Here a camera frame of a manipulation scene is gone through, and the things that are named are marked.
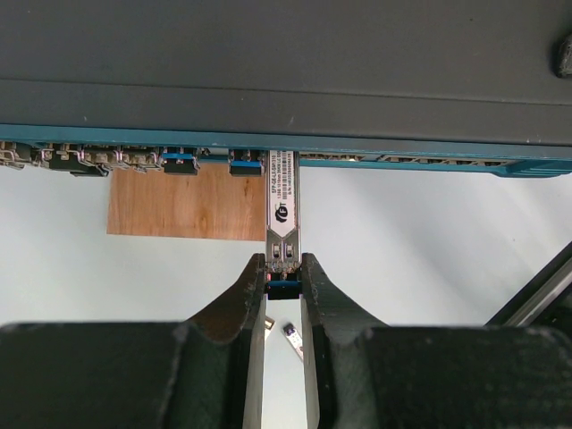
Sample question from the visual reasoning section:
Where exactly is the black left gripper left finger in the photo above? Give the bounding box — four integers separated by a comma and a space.
1, 254, 265, 428

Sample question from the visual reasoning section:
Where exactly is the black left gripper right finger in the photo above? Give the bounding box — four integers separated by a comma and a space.
300, 253, 571, 428

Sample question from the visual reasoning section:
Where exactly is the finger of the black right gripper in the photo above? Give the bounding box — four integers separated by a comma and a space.
551, 34, 572, 80

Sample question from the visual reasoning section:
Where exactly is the silver SFP module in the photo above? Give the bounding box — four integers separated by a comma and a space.
265, 316, 275, 333

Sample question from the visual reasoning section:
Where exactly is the silver SFP module plug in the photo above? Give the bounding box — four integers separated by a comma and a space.
229, 149, 265, 177

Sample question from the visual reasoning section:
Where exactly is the wooden base board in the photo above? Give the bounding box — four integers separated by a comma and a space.
106, 164, 265, 241

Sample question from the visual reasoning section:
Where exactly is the inserted SFP module blue latch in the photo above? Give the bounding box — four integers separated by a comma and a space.
162, 147, 199, 175

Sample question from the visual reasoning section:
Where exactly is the black blue network switch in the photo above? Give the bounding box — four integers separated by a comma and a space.
1, 1, 571, 178

